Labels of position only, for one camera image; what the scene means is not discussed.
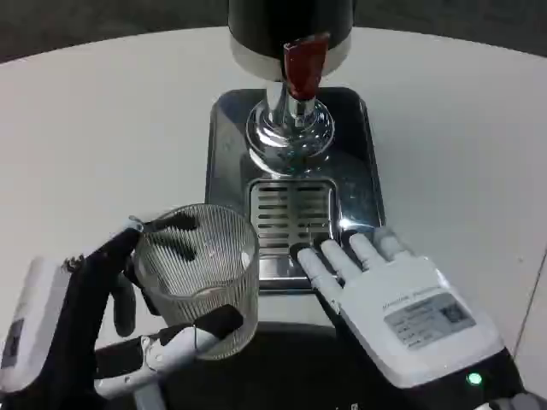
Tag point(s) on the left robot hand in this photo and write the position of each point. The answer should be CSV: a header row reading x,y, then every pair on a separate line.
x,y
81,294

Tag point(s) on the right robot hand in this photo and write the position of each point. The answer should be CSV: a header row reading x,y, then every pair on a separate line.
x,y
410,307

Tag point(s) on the clear ribbed glass cup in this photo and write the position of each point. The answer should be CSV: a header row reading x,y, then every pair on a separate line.
x,y
201,277

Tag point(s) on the slotted steel drip grid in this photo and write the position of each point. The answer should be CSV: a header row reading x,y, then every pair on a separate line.
x,y
291,218

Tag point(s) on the black robot torso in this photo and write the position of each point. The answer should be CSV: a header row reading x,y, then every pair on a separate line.
x,y
273,371

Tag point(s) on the steel drip tray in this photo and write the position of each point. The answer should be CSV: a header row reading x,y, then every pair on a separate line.
x,y
295,183

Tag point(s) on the black and steel drink dispenser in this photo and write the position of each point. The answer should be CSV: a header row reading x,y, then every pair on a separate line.
x,y
285,81

